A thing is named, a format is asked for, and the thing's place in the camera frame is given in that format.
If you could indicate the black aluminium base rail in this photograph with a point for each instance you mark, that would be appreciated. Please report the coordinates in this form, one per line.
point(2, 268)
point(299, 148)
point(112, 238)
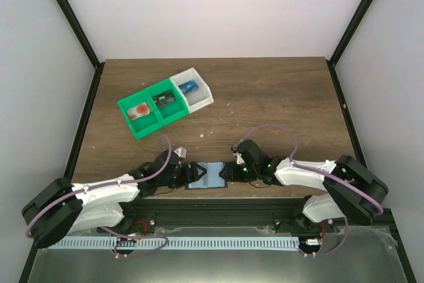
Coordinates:
point(278, 212)

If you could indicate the left green bin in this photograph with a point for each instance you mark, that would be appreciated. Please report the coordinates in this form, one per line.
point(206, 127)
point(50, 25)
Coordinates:
point(143, 126)

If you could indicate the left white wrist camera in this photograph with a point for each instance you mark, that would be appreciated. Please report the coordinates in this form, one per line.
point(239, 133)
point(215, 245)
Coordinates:
point(181, 152)

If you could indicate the right black frame post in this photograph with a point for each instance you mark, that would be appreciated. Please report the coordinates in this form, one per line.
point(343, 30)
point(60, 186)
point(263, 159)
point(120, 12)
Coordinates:
point(350, 30)

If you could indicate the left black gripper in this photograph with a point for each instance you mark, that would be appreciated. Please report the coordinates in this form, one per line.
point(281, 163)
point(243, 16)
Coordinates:
point(192, 177)

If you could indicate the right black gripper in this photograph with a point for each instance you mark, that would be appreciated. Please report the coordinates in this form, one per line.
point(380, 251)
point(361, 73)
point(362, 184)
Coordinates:
point(232, 174)

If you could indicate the light blue slotted cable duct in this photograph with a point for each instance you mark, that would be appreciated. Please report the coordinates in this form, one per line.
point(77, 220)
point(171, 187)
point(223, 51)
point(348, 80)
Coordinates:
point(183, 243)

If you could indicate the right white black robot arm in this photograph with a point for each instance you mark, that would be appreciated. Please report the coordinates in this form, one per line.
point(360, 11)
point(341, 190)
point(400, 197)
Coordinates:
point(314, 209)

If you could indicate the green bin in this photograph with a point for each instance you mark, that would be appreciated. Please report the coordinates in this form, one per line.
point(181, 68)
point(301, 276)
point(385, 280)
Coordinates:
point(143, 126)
point(172, 112)

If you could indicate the black frame post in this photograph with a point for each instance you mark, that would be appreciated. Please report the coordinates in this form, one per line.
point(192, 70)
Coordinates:
point(350, 30)
point(76, 27)

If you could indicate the left black frame post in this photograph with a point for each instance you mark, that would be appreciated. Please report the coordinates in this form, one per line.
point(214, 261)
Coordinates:
point(76, 27)

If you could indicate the black credit card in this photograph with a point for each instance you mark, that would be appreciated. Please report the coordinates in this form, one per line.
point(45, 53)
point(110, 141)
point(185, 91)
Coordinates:
point(163, 99)

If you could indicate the right black side rail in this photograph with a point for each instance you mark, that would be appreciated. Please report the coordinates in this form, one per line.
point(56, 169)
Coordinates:
point(352, 130)

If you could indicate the white bin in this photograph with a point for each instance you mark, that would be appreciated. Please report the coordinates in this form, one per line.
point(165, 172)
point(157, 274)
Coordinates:
point(198, 99)

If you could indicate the blue credit card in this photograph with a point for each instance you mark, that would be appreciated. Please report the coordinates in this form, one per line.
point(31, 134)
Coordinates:
point(188, 87)

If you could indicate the middle green bin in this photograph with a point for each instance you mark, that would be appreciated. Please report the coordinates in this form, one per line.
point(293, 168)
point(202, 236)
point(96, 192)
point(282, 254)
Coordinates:
point(172, 112)

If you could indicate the grey metal sheet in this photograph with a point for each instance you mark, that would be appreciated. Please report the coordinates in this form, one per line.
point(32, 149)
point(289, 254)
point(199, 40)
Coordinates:
point(350, 254)

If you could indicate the white red credit card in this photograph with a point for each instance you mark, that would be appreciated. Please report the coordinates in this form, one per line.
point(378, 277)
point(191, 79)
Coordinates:
point(138, 111)

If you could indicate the left black side rail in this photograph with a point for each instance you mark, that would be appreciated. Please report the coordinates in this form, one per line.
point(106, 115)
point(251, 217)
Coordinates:
point(82, 125)

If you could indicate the blue leather card holder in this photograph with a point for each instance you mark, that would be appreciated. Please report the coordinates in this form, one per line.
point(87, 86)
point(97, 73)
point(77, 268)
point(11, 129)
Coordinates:
point(211, 180)

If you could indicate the black side rail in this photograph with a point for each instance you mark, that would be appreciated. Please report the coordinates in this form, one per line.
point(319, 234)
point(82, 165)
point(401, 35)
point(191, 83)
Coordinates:
point(82, 125)
point(352, 130)

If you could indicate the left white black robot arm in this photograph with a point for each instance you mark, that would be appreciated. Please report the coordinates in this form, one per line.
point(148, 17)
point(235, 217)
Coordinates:
point(64, 207)

